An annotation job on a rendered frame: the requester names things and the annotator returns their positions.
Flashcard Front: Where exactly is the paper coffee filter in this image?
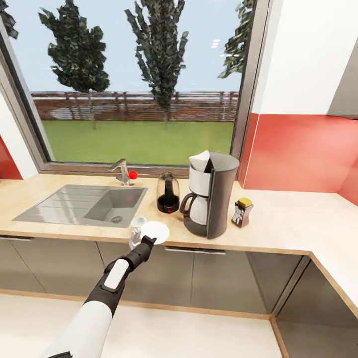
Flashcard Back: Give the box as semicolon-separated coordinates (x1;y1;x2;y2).
189;151;210;172

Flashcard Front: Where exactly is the saucer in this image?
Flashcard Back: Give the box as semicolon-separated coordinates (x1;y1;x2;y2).
140;221;169;245

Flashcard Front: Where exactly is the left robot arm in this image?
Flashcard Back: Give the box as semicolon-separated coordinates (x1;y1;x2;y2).
39;227;155;358

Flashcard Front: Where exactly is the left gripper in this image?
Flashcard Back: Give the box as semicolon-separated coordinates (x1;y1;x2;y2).
132;235;155;264

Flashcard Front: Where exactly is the coffee cup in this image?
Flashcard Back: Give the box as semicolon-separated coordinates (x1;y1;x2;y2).
131;217;147;229

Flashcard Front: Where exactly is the bottle of coffee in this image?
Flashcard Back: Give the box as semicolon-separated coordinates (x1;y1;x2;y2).
231;197;254;228

